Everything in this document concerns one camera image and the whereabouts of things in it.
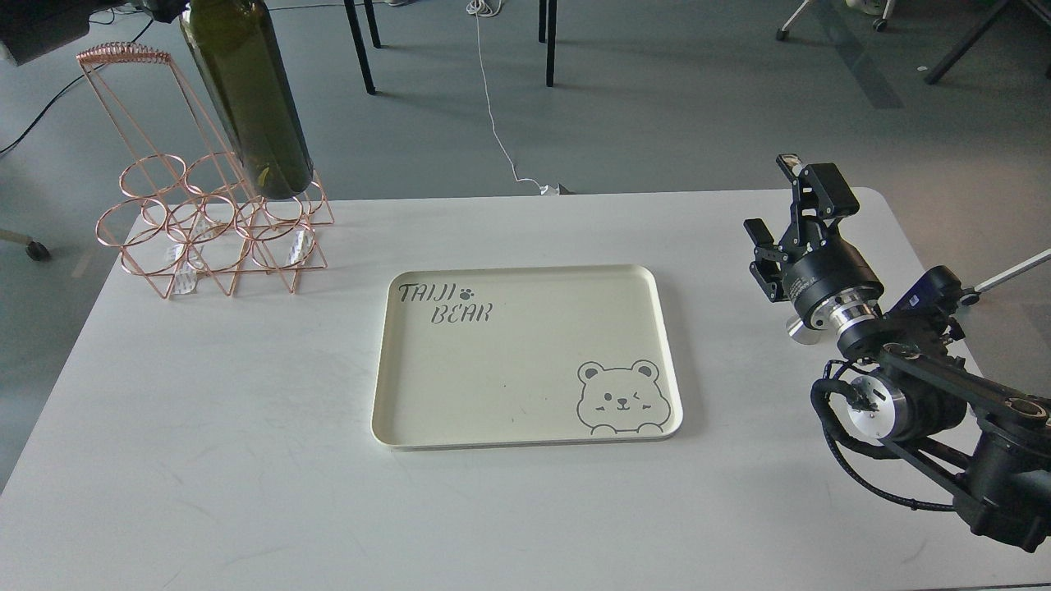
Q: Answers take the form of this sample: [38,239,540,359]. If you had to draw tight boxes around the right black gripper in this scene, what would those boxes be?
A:
[744,152,883,331]

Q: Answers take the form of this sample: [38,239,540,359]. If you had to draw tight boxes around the dark green wine bottle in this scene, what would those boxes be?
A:
[180,1,313,199]

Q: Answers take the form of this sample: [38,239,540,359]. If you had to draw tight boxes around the silver metal jigger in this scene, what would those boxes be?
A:
[785,314,822,346]

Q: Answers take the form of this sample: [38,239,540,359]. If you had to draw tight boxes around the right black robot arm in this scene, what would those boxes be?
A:
[744,152,1050,552]

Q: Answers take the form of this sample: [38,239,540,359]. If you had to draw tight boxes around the chair caster base right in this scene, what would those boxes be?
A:
[959,248,1051,306]

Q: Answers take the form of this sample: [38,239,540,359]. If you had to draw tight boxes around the chair base top right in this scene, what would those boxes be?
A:
[774,1,898,42]

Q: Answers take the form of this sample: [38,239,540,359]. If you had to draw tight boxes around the black table legs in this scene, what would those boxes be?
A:
[343,0,559,96]

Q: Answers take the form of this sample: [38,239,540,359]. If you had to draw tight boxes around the cream bear tray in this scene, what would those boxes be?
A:
[371,264,683,450]

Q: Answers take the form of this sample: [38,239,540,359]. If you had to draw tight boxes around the chair caster left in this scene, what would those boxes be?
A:
[0,228,50,262]

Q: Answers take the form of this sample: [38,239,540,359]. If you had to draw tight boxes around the white floor cable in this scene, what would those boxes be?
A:
[466,0,561,196]

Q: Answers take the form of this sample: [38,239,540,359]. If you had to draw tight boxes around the copper wire wine rack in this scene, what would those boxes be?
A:
[76,42,334,300]

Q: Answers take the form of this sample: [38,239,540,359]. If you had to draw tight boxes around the black floor cables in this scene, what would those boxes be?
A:
[0,0,346,158]

